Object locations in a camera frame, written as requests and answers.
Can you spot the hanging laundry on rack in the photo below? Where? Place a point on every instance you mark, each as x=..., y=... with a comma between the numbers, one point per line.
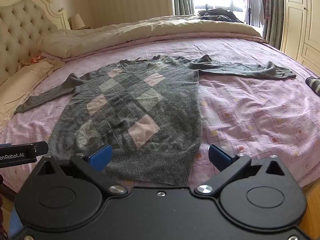
x=251, y=12

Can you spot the cream tufted headboard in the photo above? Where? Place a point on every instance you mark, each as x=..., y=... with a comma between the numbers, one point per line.
x=23, y=24

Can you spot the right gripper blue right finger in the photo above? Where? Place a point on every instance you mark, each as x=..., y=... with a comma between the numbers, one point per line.
x=231, y=167

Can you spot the dark clothes pile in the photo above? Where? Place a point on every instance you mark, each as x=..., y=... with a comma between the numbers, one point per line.
x=218, y=14

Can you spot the cream wardrobe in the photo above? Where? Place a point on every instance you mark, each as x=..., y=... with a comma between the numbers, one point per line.
x=300, y=38

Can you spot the beige duvet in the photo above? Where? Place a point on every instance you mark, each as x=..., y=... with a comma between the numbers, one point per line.
x=66, y=43

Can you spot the beige bedside lamp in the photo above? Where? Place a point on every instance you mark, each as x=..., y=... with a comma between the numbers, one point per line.
x=76, y=22

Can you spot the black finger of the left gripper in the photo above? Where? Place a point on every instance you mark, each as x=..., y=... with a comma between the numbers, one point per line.
x=14, y=155

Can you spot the striped dark garment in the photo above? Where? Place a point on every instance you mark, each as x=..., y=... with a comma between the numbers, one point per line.
x=314, y=84

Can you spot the grey argyle knit sweater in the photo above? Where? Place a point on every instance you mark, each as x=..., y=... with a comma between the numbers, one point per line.
x=147, y=110

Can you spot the cream embroidered pillow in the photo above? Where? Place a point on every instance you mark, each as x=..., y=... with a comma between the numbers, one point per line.
x=17, y=88

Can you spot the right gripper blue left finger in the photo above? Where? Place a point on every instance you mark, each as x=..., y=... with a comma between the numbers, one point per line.
x=90, y=167

